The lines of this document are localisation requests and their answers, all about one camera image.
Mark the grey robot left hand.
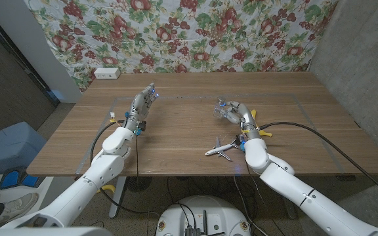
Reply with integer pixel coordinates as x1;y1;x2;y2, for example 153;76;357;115
123;82;160;136

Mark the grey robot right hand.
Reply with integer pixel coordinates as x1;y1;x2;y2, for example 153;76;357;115
214;100;263;140

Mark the clear glass salt shaker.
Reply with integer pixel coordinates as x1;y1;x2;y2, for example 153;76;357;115
213;98;229;119

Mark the yellow toy banana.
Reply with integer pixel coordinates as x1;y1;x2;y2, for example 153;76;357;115
250;109;272;138

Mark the white toy airplane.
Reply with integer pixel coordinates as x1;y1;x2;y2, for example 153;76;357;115
204;136;239;162

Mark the white power outlet box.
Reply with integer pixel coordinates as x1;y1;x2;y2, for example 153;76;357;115
93;67;121;80

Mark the round black fan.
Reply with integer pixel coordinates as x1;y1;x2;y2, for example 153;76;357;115
126;176;153;193

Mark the fruit print backdrop cloth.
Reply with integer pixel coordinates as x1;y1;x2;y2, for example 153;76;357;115
23;0;341;93

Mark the white table leg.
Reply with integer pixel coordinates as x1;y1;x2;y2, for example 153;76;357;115
108;176;128;219

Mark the white robot torso base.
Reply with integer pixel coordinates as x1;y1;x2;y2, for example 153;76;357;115
155;195;252;236

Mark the grey table leg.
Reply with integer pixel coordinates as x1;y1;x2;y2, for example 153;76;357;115
282;196;298;220

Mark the white floor platform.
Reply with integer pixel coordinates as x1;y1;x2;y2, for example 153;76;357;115
0;173;54;210

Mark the blue grey plastic bin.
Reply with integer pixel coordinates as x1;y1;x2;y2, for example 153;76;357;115
0;121;47;176

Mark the blue and black foot pedal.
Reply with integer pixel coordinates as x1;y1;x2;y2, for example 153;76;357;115
0;166;41;190

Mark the white sneaker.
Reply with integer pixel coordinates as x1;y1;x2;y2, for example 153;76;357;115
0;192;40;227

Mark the white connector with yellow wire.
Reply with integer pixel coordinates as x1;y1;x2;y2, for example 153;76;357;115
109;111;124;124

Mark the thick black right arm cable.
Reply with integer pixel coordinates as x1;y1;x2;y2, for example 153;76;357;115
258;121;378;204

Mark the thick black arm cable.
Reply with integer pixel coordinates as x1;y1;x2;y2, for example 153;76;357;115
89;120;160;214
258;121;378;204

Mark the thin black left wrist cable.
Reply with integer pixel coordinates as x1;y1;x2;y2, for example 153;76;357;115
135;134;140;176

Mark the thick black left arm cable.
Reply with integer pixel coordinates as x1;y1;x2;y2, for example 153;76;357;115
89;120;160;214

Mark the grey floor cable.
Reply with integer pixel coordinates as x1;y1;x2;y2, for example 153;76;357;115
233;175;270;236

